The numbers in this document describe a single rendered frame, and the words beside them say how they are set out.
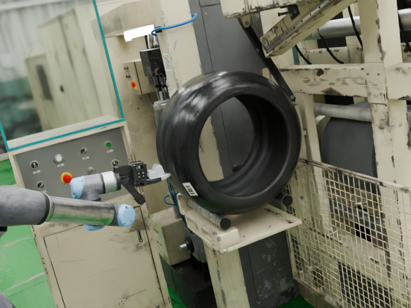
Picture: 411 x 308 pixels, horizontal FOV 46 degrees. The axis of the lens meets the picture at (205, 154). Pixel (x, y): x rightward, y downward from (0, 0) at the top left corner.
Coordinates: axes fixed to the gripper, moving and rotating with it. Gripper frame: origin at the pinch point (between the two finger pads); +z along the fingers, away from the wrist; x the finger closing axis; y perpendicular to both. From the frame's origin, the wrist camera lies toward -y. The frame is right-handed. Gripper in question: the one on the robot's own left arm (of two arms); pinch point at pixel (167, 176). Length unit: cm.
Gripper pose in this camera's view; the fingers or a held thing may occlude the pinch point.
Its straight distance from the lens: 182.1
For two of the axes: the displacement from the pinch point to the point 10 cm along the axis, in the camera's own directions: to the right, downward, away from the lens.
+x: -3.9, -1.6, 9.1
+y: -0.9, -9.7, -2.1
